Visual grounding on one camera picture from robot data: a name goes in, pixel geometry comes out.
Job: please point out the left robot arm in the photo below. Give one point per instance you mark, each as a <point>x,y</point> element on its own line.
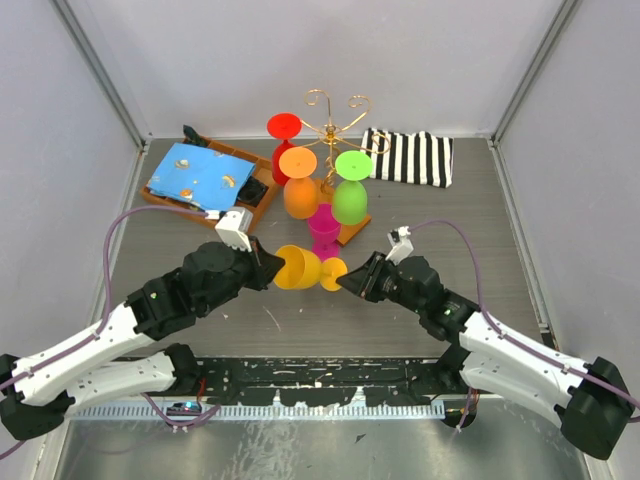
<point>40,391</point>

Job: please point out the orange plastic wine glass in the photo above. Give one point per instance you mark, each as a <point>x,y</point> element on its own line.
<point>301,198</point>

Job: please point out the blue patterned cloth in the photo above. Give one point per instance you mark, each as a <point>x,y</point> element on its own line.
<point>200,177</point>

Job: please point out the wooden compartment tray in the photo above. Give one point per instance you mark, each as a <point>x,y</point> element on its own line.
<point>262,171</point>

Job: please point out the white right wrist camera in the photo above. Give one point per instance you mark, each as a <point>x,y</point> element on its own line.
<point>401,245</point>

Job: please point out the dark patterned cloth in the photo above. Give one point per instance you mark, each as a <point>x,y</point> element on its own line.
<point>192,137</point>

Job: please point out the red plastic wine glass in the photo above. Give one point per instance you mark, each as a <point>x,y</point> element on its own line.
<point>284,127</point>

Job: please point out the black white striped cloth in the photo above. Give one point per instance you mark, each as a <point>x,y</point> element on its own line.
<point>418,158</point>

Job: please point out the black item in tray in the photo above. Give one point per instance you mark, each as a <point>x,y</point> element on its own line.
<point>252,192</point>

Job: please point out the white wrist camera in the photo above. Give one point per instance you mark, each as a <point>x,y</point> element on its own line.
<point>401,245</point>
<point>232,226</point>

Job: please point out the yellow plastic wine glass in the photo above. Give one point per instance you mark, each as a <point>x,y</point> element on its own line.
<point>303,269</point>

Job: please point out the pink plastic wine glass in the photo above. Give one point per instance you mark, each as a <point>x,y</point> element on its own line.
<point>324,230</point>

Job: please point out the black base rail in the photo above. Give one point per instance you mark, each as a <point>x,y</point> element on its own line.
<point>316,382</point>

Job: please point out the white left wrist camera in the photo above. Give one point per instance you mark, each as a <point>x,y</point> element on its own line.
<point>232,226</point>

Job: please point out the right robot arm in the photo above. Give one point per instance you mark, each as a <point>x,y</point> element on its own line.
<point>588,401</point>

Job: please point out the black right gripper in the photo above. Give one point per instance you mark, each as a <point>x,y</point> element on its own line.
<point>363,281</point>

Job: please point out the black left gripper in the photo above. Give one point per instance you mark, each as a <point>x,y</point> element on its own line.
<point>265,265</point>

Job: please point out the gold wire glass rack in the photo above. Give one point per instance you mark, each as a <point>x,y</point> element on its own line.
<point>332,135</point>

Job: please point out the green plastic wine glass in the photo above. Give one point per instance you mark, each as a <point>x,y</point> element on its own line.
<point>350,200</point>

